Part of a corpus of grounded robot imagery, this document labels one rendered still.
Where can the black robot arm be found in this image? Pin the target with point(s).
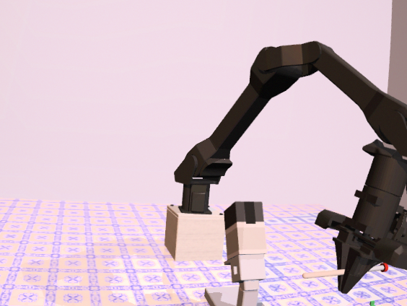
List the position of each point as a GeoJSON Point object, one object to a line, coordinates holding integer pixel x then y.
{"type": "Point", "coordinates": [274, 71]}

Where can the white pin with red cap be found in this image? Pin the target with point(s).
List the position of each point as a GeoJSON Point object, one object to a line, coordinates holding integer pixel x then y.
{"type": "Point", "coordinates": [383, 267]}

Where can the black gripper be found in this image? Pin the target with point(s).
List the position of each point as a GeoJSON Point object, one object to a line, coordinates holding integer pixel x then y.
{"type": "Point", "coordinates": [358, 252]}

